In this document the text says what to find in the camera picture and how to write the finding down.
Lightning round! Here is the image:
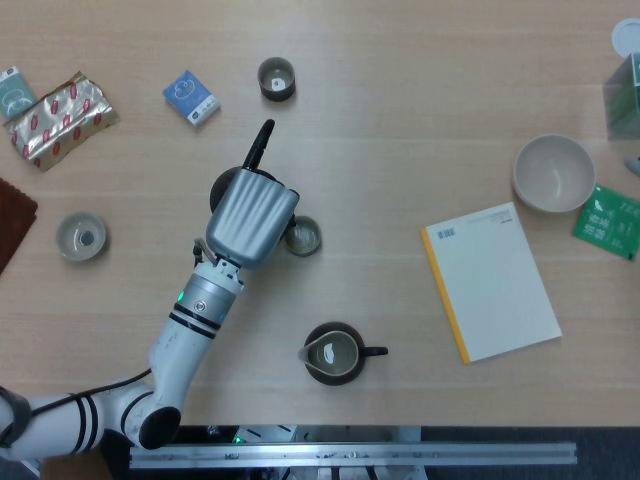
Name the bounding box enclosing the dark pitcher with handle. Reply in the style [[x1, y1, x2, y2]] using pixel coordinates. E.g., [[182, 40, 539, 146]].
[[297, 321, 389, 387]]

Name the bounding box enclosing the brown cloth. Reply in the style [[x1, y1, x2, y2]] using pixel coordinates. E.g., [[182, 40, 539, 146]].
[[0, 177, 40, 275]]

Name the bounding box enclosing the gold foil bag red print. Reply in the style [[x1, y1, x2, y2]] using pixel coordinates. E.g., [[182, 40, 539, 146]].
[[5, 71, 121, 173]]

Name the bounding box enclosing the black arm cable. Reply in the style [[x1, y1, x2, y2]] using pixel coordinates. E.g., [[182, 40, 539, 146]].
[[29, 367, 154, 416]]

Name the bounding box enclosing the dark cylindrical teacup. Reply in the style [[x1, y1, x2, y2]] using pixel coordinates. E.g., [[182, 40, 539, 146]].
[[283, 215, 323, 259], [256, 56, 297, 102]]

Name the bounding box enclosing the large beige bowl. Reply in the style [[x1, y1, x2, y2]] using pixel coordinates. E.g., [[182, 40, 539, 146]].
[[512, 133, 598, 215]]

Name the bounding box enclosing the white notebook yellow spine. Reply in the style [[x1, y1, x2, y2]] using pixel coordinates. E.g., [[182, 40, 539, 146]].
[[419, 201, 563, 365]]

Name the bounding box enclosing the brown stool seat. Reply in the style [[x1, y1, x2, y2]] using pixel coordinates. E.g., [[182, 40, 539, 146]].
[[42, 452, 114, 480]]

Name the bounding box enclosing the green tea sachet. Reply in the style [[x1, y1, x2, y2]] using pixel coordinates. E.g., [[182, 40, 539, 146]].
[[571, 184, 640, 262]]

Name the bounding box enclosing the teal white tea packet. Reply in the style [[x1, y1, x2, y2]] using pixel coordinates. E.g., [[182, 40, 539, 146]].
[[0, 65, 39, 121]]

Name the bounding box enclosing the aluminium rail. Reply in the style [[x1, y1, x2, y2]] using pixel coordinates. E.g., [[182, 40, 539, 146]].
[[129, 441, 579, 470]]

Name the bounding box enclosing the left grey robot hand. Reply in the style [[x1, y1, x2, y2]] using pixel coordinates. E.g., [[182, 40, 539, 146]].
[[204, 118, 302, 269]]

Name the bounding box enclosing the green tissue box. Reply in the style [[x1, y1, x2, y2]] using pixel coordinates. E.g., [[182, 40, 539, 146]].
[[602, 51, 640, 142]]

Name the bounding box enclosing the black teapot kettle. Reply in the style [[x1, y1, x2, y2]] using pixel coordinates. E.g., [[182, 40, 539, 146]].
[[208, 167, 292, 221]]

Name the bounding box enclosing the blue tea bag packet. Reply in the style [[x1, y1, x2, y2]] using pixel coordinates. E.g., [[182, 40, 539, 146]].
[[162, 69, 222, 127]]

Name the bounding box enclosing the white round table grommet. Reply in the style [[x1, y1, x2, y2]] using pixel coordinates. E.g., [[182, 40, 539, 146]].
[[611, 18, 640, 56]]

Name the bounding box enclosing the small grey shallow cup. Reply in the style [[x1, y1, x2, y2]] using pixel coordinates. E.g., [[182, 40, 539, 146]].
[[54, 211, 108, 263]]

